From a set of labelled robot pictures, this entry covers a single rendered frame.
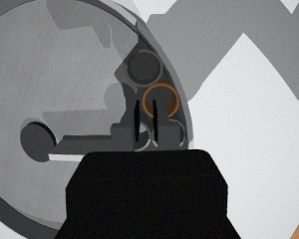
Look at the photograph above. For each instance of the grey metal ring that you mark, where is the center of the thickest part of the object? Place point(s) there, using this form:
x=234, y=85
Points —
x=136, y=81
x=144, y=140
x=175, y=117

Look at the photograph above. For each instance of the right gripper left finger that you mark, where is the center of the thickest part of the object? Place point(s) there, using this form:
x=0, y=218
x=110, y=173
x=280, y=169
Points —
x=124, y=134

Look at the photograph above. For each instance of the bronze bushing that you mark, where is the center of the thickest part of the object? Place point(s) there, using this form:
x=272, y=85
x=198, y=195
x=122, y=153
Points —
x=171, y=108

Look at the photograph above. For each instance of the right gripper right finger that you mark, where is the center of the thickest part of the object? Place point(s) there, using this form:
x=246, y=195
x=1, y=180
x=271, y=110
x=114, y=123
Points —
x=166, y=133

